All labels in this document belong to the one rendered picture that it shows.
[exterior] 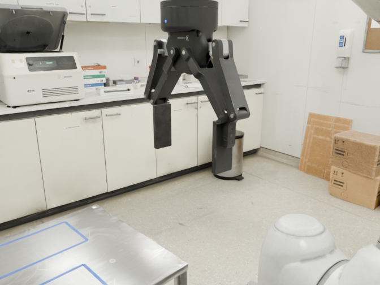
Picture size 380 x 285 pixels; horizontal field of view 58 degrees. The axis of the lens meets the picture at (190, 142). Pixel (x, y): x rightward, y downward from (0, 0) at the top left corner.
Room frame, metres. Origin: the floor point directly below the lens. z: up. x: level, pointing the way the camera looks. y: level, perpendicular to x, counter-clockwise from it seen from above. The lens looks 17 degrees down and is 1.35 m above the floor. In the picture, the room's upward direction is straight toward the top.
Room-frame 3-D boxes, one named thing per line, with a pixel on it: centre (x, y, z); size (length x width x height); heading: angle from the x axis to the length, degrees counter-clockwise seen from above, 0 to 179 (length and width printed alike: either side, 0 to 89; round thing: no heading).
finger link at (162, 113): (0.52, 0.04, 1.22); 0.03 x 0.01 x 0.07; 129
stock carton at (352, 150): (2.78, -1.48, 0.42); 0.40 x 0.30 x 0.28; 36
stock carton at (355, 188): (2.78, -1.50, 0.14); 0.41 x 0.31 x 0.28; 43
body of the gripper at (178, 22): (0.47, 0.00, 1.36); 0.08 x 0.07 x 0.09; 39
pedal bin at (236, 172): (3.29, -0.40, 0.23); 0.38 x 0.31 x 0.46; 39
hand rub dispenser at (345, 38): (3.22, -1.41, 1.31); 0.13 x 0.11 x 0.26; 129
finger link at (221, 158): (0.42, -0.04, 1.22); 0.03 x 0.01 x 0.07; 129
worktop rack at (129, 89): (2.95, 0.65, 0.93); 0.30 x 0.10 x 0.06; 121
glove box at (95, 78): (3.15, 0.91, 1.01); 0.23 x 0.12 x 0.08; 128
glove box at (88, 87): (3.14, 0.93, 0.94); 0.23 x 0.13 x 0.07; 134
